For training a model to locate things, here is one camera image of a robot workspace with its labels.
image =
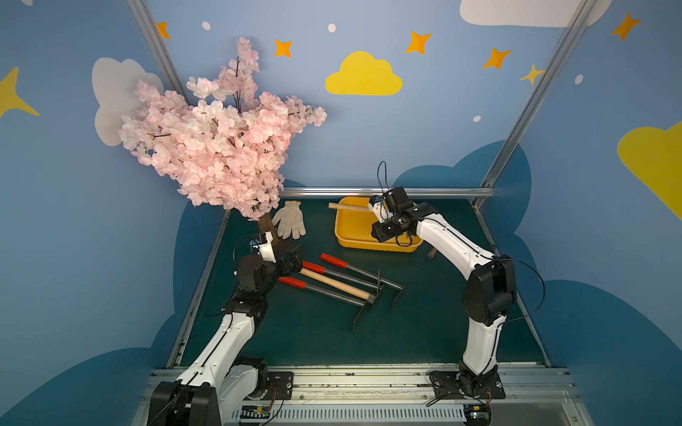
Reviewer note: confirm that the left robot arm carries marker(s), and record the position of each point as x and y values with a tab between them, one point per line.
219	380

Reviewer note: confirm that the small circuit board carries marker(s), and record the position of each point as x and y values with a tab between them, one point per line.
477	415
254	415

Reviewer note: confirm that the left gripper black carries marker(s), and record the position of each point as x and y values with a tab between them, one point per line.
290	260

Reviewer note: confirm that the wooden handle hoe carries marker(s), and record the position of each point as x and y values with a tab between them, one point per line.
348	207
344	287

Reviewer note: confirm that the white work glove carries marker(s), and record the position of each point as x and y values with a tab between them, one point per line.
289	221

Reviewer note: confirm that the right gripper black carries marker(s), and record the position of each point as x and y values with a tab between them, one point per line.
388	228

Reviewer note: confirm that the right aluminium frame post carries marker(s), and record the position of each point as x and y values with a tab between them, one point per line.
567	43

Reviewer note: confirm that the red grip rake front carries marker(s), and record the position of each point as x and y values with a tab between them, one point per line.
361	304

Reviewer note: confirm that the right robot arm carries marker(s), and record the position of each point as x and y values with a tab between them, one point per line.
491	281

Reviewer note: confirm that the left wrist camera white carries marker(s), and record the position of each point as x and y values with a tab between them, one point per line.
263	243

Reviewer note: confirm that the pink cherry blossom tree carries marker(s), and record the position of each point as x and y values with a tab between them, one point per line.
228	148

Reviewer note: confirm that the left aluminium frame post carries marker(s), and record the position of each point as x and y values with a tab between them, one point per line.
147	23

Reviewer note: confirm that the red grip rake back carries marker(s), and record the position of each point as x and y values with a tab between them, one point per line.
376	276

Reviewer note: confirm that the right small circuit board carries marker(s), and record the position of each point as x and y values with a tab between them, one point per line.
477	415

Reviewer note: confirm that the yellow plastic storage box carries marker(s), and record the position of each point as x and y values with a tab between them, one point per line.
353	230

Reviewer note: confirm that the aluminium frame post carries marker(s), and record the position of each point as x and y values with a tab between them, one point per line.
147	23
567	43

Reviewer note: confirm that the left small circuit board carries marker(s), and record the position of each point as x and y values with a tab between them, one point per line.
254	415

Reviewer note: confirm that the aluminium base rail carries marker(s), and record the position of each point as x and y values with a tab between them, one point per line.
402	394

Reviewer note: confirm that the red grip rake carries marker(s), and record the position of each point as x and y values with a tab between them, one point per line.
361	304
339	276
376	276

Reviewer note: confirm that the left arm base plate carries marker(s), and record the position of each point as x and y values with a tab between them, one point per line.
279	386

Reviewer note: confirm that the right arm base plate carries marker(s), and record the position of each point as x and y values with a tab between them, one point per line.
466	385

